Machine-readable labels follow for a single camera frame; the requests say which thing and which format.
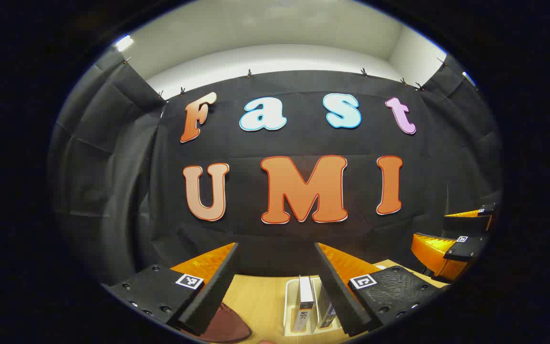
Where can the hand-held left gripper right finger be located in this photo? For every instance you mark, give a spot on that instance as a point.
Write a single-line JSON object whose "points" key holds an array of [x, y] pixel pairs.
{"points": [[344, 301]]}

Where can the ceiling light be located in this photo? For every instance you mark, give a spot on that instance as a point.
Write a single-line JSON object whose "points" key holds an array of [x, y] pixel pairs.
{"points": [[123, 43]]}

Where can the white-spine book grey photo cover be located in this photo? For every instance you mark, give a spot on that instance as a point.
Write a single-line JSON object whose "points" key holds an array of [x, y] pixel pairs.
{"points": [[306, 296]]}

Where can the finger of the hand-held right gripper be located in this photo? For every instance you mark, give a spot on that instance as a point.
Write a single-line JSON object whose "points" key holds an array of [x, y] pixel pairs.
{"points": [[466, 224], [468, 248]]}

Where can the white bookshelf rack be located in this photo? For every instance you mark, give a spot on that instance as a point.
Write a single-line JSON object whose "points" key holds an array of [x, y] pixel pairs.
{"points": [[288, 306]]}

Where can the maroon schoolbag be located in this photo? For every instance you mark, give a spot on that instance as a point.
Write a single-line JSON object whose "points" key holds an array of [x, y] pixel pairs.
{"points": [[229, 327]]}

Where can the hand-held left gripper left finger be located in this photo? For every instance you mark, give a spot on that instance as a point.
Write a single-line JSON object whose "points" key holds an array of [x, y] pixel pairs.
{"points": [[213, 296]]}

